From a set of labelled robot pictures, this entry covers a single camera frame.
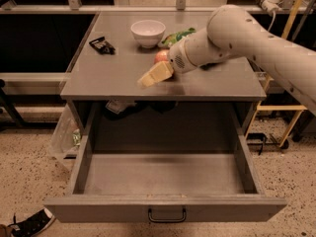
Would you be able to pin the yellow wooden ladder frame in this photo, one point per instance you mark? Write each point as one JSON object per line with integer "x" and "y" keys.
{"x": 298, "y": 110}

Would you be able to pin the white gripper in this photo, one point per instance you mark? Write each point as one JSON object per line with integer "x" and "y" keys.
{"x": 178, "y": 57}

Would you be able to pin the green chip bag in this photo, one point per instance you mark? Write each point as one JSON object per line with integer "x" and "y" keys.
{"x": 171, "y": 39}

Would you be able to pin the white ceramic bowl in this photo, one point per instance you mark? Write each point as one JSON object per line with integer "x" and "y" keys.
{"x": 148, "y": 33}

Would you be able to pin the small black snack packet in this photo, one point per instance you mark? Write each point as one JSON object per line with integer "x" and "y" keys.
{"x": 102, "y": 46}

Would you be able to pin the grey metal cabinet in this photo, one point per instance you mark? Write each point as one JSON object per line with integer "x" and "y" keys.
{"x": 190, "y": 112}

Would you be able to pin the red apple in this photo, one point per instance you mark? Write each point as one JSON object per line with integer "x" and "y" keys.
{"x": 161, "y": 55}

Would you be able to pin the clear plastic bag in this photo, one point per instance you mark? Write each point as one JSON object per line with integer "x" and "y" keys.
{"x": 66, "y": 138}

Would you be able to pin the black sneaker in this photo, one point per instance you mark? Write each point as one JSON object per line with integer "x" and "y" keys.
{"x": 33, "y": 225}

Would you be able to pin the open grey top drawer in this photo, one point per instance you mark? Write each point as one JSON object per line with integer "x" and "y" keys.
{"x": 120, "y": 187}

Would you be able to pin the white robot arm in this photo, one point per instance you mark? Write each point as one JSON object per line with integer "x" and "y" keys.
{"x": 232, "y": 32}

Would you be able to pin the black drawer handle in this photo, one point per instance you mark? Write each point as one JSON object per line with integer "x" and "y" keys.
{"x": 167, "y": 216}

